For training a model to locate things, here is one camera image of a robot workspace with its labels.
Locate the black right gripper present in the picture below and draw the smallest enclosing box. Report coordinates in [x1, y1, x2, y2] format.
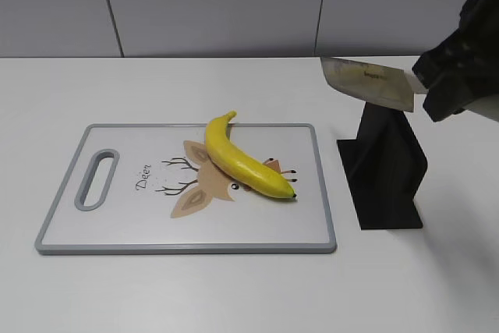
[412, 0, 498, 122]

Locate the white handled kitchen knife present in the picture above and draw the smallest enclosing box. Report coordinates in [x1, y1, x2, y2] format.
[320, 57, 426, 112]

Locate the yellow plastic banana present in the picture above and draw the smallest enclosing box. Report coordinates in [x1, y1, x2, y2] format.
[204, 111, 296, 200]

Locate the black knife stand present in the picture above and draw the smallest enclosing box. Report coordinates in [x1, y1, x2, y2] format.
[337, 103, 427, 230]

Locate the white deer cutting board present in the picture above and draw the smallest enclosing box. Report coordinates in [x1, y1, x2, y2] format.
[35, 123, 337, 255]

